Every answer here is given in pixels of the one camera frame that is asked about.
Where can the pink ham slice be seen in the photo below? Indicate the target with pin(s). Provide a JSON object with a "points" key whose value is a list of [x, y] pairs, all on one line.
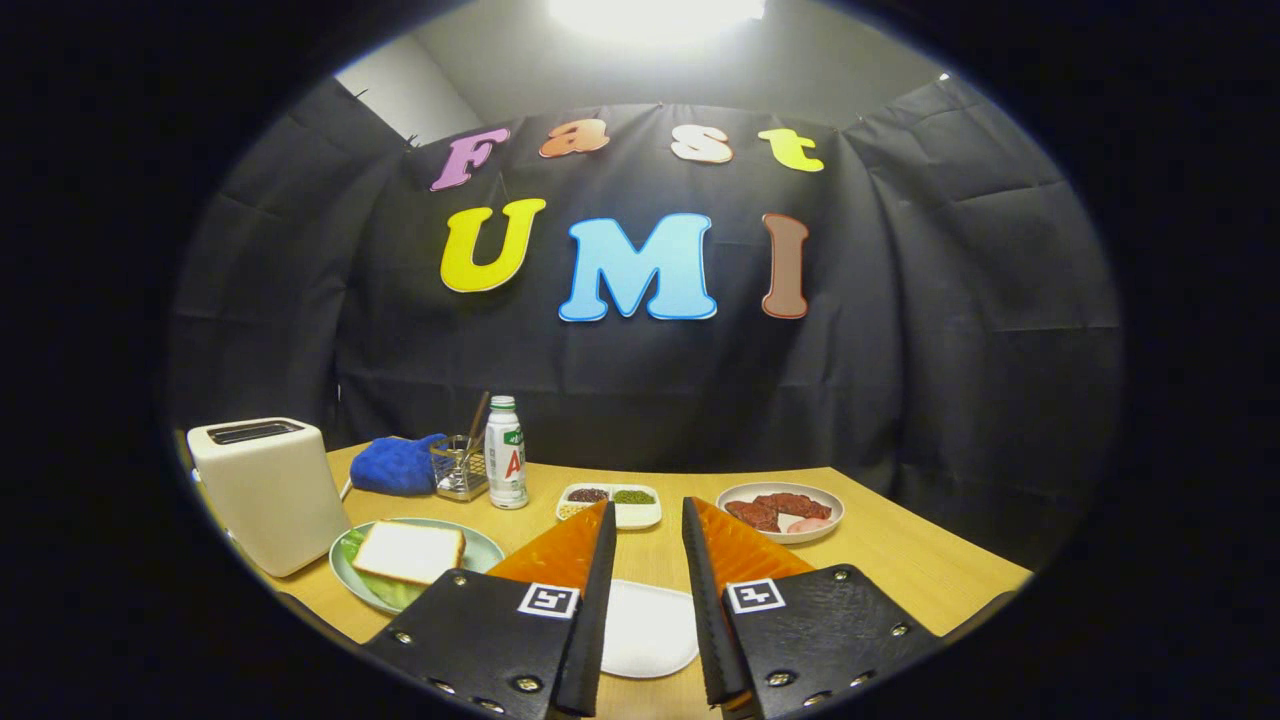
{"points": [[810, 525]]}

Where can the white round bowl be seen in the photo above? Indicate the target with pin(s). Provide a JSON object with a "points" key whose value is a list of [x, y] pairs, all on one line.
{"points": [[740, 491]]}

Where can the green lettuce leaf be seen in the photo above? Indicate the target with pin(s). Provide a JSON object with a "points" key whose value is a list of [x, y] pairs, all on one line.
{"points": [[395, 595]]}

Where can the pile of dark beans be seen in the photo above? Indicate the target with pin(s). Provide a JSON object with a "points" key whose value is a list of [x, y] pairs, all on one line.
{"points": [[588, 495]]}

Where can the white drink bottle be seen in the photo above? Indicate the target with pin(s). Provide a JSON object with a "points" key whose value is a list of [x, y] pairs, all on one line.
{"points": [[505, 460]]}

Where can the white toaster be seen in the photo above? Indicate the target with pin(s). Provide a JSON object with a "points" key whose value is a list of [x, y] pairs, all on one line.
{"points": [[270, 500]]}

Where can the light green plate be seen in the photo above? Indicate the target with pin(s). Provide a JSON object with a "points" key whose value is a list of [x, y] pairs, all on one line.
{"points": [[480, 550]]}

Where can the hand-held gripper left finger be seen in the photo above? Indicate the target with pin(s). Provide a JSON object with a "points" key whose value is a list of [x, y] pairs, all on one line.
{"points": [[480, 630]]}

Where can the clear utensil holder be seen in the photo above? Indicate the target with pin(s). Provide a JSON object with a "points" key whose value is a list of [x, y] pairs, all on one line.
{"points": [[460, 480]]}

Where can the white square plate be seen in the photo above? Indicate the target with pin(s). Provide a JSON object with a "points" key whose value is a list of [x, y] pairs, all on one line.
{"points": [[645, 630]]}

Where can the pile of yellow beans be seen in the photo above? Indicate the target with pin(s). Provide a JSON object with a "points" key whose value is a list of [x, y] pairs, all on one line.
{"points": [[574, 510]]}

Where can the wooden chopstick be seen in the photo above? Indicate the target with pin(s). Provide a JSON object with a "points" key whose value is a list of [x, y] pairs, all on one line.
{"points": [[479, 415]]}

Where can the blue oven mitt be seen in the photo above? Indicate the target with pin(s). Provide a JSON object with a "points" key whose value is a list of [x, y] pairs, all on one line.
{"points": [[395, 465]]}

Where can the toasted bread slice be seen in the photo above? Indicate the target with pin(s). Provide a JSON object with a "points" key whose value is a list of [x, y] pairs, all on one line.
{"points": [[405, 552]]}

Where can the white divided dish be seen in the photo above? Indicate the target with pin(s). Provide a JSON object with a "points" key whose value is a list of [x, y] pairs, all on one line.
{"points": [[640, 517]]}

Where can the black backdrop cloth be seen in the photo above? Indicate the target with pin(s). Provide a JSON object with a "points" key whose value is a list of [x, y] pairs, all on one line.
{"points": [[900, 350]]}

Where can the red meat slice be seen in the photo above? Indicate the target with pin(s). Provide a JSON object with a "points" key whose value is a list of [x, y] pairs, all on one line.
{"points": [[752, 516], [795, 505]]}

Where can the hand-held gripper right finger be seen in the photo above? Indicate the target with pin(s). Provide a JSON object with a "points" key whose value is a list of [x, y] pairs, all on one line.
{"points": [[820, 630]]}

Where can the pile of green beans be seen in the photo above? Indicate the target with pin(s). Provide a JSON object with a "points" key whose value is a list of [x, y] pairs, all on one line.
{"points": [[634, 496]]}

